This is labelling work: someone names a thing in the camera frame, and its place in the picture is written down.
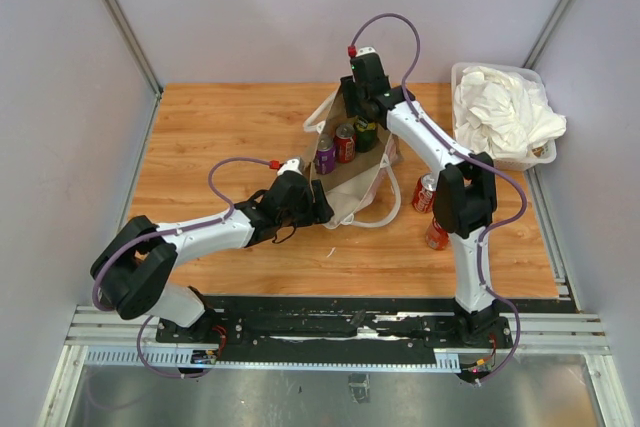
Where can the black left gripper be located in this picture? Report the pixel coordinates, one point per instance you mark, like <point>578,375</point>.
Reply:
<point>318,212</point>

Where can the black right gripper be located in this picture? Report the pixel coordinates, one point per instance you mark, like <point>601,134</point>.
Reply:
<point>350,89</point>

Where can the pink patterned canvas bag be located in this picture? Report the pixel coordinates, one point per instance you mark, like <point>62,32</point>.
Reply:
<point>352,187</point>

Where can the red coke can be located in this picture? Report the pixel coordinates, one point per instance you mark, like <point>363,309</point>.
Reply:
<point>437,237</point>
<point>424,193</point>

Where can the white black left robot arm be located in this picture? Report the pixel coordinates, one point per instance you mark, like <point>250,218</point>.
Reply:
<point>131,276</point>

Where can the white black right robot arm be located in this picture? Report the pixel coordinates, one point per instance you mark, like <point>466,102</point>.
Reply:
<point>465,199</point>

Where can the dark glass bottle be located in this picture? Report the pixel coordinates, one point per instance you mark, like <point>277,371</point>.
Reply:
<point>365,134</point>

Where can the red soda can rear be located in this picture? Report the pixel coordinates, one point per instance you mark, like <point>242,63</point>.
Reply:
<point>344,140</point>

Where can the purple soda can rear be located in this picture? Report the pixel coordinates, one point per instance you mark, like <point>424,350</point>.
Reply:
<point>325,157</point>

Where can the white crumpled cloth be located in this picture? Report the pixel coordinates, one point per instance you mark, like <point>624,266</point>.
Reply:
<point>510,112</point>

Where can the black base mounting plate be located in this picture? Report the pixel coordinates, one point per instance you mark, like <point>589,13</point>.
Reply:
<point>330,328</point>

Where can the white plastic basket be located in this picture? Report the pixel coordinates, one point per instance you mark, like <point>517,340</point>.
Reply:
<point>500,112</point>

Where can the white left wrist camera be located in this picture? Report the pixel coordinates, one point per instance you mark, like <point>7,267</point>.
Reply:
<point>295,165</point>

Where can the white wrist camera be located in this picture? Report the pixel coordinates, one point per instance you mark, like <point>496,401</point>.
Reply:
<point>354,51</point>
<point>295,165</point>

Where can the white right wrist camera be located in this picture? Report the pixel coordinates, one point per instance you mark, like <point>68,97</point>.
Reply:
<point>354,51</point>

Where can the front aluminium frame rails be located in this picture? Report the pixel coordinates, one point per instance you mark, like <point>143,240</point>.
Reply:
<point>92,327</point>

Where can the white slotted cable duct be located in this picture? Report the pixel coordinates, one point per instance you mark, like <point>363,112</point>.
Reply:
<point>197,360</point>

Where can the aluminium frame rail right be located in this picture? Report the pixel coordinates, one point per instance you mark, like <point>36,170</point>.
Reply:
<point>547,33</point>

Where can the aluminium frame rail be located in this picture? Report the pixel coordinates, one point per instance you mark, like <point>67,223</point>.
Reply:
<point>132,43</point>
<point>547,33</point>

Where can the aluminium frame rail left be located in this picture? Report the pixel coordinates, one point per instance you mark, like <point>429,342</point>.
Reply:
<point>132,43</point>

